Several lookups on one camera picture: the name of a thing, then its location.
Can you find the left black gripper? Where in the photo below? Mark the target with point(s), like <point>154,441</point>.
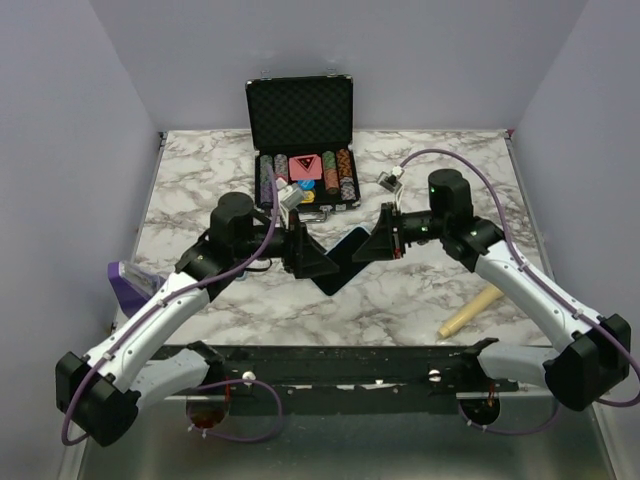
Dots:
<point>302,256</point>

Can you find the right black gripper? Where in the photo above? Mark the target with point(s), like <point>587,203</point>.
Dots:
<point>384,242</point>

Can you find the black smartphone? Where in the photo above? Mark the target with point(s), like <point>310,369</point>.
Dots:
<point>342,255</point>

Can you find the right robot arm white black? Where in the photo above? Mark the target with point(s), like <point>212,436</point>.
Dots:
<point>588,353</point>

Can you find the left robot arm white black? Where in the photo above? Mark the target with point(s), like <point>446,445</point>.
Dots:
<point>104,390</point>

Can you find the black aluminium poker chip case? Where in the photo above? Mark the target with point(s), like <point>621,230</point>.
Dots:
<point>294,116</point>

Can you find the yellow dealer button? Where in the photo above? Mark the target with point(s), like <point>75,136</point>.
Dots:
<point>309,197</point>

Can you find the blue dealer button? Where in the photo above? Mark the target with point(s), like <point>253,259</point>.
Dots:
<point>306,185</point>

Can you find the pink card deck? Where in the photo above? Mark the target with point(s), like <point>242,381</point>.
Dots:
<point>305,167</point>

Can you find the purple plastic card holder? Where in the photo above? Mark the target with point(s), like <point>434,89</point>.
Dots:
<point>132,285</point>

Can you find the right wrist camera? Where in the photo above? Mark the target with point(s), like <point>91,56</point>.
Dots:
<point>391,181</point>

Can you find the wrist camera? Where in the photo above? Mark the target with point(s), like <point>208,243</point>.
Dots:
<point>391,181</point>
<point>290,196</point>

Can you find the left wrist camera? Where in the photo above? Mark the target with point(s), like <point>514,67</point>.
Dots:
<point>290,196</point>

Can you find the beige wooden handle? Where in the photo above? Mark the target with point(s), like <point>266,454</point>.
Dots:
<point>469,311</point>

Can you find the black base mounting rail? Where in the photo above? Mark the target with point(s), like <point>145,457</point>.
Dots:
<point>321,380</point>

